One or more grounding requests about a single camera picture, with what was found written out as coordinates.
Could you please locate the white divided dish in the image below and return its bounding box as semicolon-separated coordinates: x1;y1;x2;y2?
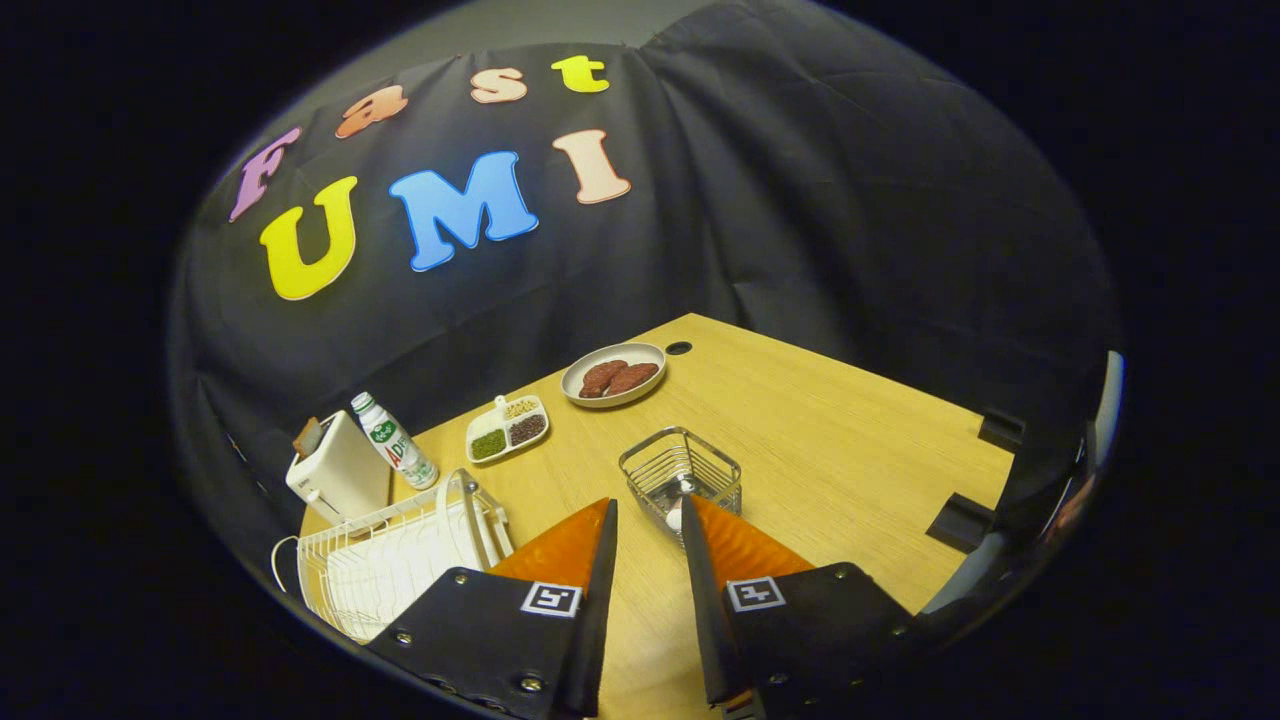
465;394;550;465

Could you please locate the metal wire basket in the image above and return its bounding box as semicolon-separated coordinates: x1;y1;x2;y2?
618;427;743;546

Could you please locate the grey round plate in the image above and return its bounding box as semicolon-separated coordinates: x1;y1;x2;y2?
560;342;668;409

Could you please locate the spoon with red checked handle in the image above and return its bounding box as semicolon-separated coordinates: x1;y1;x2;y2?
664;476;699;534

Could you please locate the white drink bottle green label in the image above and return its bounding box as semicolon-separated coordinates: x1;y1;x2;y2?
350;391;440;491

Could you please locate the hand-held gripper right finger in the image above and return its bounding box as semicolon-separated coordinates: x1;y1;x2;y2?
680;492;926;716

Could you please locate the white toaster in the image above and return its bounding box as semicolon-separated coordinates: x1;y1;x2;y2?
285;410;393;525

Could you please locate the black table bracket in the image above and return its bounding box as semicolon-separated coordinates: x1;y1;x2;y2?
977;408;1028;453
925;492;998;553

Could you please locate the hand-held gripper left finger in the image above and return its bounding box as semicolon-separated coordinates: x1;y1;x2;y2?
365;497;619;719

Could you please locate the white wire dish rack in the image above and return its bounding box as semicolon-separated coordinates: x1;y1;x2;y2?
270;468;516;644

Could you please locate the black backdrop cloth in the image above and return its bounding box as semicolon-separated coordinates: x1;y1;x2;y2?
170;0;1121;561

